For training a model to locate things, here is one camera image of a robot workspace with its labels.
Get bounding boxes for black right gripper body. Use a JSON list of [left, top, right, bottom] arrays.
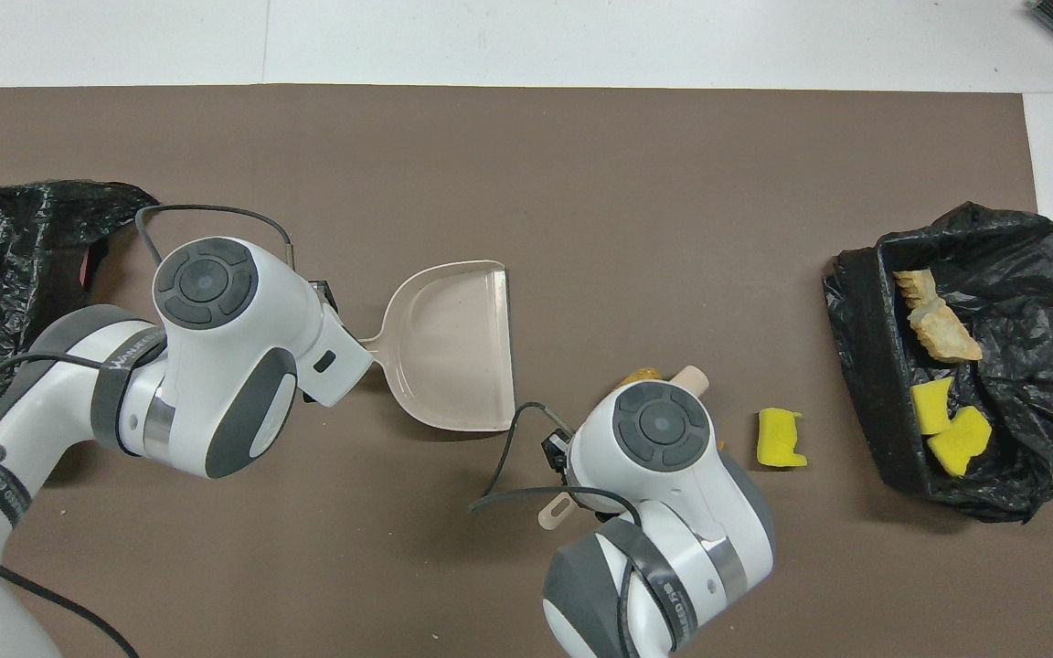
[[542, 428, 575, 476]]

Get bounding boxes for beige plastic dustpan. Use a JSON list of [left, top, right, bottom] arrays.
[[357, 260, 516, 432]]

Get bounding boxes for beige hand brush black bristles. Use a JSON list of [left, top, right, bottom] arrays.
[[537, 365, 708, 531]]

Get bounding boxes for yellow sponge piece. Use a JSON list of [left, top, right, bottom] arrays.
[[927, 405, 994, 478], [910, 377, 954, 436], [757, 408, 808, 469]]

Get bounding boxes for beige foam chunk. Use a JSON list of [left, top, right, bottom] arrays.
[[892, 268, 943, 307], [909, 302, 984, 364]]

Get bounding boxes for open black bag lined bin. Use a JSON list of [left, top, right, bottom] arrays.
[[824, 201, 1053, 524]]

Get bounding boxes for brown table mat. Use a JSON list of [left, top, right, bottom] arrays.
[[0, 84, 1053, 658]]

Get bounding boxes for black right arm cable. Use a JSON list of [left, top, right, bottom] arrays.
[[470, 402, 644, 658]]

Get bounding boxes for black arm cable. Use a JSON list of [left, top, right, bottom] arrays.
[[470, 402, 644, 658], [0, 203, 299, 658]]

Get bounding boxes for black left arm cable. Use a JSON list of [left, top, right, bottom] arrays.
[[0, 203, 299, 658]]

